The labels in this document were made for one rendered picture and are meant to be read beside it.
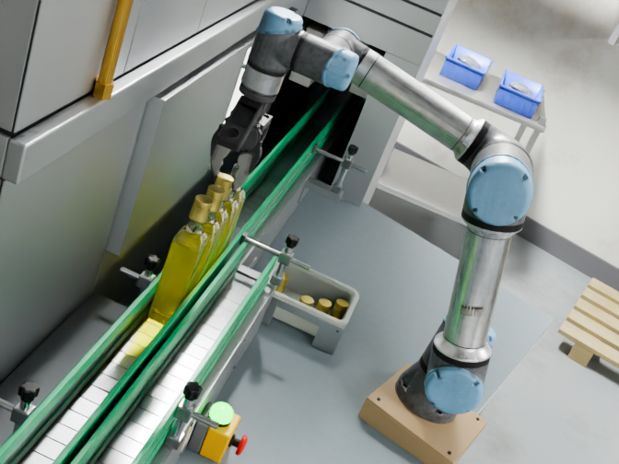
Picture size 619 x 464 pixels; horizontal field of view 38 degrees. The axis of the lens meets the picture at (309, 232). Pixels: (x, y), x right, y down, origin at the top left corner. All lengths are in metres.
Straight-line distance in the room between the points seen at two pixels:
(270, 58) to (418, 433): 0.84
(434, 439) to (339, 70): 0.81
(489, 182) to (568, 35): 3.30
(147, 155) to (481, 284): 0.66
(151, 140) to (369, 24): 1.16
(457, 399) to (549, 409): 2.03
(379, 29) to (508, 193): 1.14
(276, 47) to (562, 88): 3.39
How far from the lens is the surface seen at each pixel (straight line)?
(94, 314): 1.79
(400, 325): 2.36
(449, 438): 2.01
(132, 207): 1.73
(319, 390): 2.02
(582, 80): 4.91
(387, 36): 2.68
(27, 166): 1.23
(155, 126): 1.65
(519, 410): 3.73
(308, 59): 1.65
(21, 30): 1.16
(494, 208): 1.65
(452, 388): 1.82
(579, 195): 5.01
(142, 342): 1.76
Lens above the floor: 1.95
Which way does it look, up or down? 28 degrees down
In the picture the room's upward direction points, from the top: 22 degrees clockwise
